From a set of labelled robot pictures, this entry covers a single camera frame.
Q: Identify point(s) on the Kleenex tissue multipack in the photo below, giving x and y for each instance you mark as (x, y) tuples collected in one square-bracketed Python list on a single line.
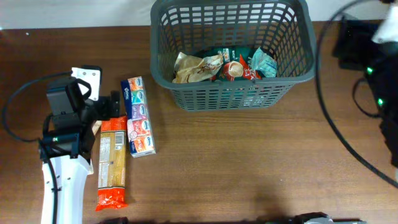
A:
[(139, 129)]

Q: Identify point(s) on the beige snack pouch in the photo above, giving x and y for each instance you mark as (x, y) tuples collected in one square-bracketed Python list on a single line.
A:
[(191, 69)]

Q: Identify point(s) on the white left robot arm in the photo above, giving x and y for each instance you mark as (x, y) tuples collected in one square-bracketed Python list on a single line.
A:
[(66, 144)]

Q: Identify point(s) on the green Nescafe coffee bag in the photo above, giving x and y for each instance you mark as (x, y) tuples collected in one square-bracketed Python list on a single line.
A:
[(236, 64)]

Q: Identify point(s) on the orange spaghetti packet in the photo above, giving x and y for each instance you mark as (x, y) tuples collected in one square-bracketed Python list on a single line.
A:
[(112, 164)]

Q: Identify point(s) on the grey plastic basket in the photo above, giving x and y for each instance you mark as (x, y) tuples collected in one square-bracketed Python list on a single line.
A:
[(267, 47)]

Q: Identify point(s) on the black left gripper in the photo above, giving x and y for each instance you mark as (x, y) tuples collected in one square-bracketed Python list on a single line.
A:
[(106, 111)]

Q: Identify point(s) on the teal wet wipes packet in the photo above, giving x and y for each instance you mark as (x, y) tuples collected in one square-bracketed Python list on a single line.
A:
[(264, 63)]

